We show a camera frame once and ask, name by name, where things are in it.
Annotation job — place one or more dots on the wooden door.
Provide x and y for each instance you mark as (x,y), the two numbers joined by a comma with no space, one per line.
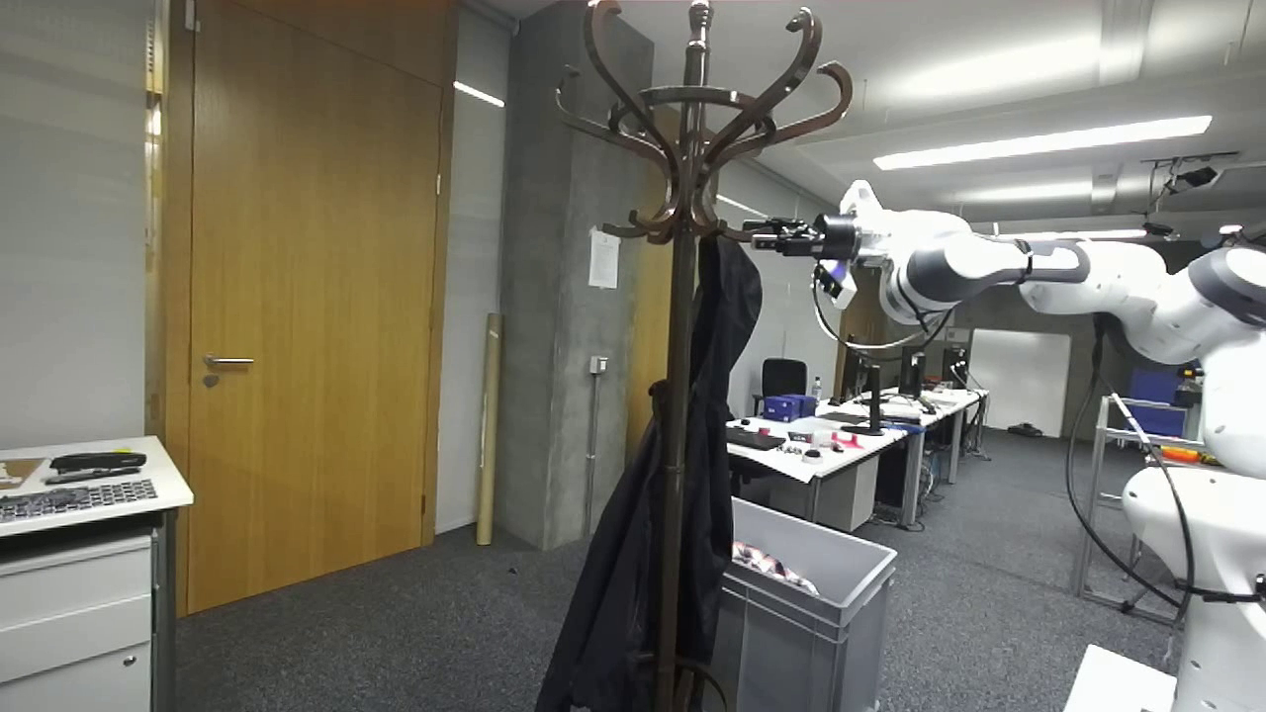
(319,329)

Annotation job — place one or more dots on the grey plastic crate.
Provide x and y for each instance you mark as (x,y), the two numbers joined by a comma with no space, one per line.
(803,648)

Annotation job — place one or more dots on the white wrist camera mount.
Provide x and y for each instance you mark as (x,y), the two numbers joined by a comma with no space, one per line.
(832,280)

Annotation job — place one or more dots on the white desk with drawers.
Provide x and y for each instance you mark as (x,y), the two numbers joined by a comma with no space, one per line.
(79,607)

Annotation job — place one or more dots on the long ceiling light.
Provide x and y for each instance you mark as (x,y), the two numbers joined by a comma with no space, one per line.
(1042,146)
(1042,238)

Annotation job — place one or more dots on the black office chair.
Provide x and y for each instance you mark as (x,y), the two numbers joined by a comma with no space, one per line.
(785,379)

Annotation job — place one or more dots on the grey wall switch box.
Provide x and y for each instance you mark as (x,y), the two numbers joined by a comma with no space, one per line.
(598,362)

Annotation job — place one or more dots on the white robot platform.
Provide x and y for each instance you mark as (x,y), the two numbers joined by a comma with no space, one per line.
(1113,684)

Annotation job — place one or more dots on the black keyboard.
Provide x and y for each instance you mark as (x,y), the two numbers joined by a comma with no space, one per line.
(752,437)

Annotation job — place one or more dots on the dark wooden coat stand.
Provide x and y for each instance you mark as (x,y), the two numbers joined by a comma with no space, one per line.
(678,396)

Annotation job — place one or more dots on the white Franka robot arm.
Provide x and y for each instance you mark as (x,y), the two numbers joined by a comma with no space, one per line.
(1122,280)

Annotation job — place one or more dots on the blue box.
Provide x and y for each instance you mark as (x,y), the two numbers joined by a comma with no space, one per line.
(787,404)

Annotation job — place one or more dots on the black hoodie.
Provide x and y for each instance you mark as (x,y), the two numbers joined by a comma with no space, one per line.
(635,566)

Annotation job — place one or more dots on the metal frame cart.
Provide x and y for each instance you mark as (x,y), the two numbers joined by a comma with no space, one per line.
(1101,478)

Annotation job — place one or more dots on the grey conduit pipe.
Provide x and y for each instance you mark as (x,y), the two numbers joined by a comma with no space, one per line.
(594,448)

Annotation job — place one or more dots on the brown flat object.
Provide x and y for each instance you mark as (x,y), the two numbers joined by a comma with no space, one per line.
(21,469)

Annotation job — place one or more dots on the grey keyboard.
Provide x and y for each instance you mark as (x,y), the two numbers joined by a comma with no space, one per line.
(79,500)

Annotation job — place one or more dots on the long cardboard tube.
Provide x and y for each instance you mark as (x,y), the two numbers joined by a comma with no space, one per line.
(488,421)

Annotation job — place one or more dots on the white paper sign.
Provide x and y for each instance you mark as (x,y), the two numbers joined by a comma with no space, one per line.
(604,260)

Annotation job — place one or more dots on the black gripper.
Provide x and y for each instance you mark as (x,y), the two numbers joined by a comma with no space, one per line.
(824,238)

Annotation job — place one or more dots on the plaid cloth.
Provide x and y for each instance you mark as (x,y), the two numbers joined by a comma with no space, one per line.
(776,566)

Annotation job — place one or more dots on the black stapler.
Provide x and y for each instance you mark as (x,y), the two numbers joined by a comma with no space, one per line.
(95,466)

